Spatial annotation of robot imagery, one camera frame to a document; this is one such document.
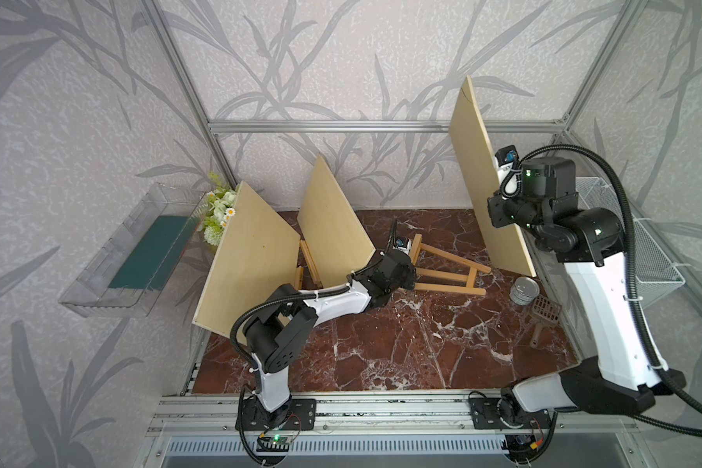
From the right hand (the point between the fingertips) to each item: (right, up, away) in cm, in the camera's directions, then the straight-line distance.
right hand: (500, 190), depth 64 cm
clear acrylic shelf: (-85, -22, -6) cm, 88 cm away
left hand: (-15, -20, +25) cm, 35 cm away
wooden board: (-62, -18, +18) cm, 67 cm away
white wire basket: (+33, -18, -1) cm, 38 cm away
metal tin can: (+20, -28, +28) cm, 44 cm away
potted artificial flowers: (-70, -1, +16) cm, 72 cm away
